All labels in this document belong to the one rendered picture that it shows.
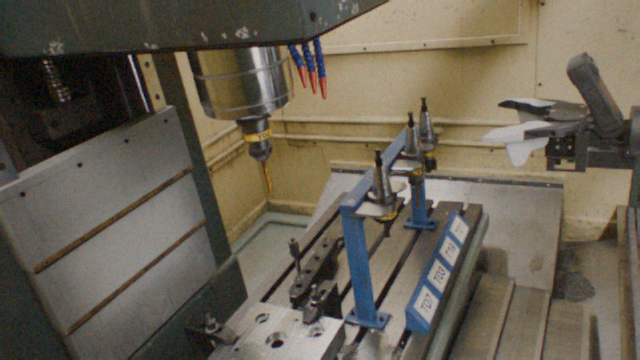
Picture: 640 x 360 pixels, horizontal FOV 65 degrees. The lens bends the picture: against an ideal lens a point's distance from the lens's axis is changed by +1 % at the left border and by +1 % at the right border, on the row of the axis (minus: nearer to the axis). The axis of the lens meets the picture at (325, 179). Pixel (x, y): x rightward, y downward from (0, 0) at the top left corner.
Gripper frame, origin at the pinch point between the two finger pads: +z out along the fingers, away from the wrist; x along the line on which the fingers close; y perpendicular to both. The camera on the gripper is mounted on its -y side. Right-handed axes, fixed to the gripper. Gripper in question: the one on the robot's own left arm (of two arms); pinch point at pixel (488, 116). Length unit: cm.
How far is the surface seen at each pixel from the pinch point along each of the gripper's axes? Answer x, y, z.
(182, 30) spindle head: -21.5, -20.1, 36.5
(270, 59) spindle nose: -11.4, -13.2, 30.1
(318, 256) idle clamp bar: 20, 49, 49
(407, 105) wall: 92, 30, 45
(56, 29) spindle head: -21, -22, 62
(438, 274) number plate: 23, 51, 17
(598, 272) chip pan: 72, 79, -20
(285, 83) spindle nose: -9.2, -8.7, 29.7
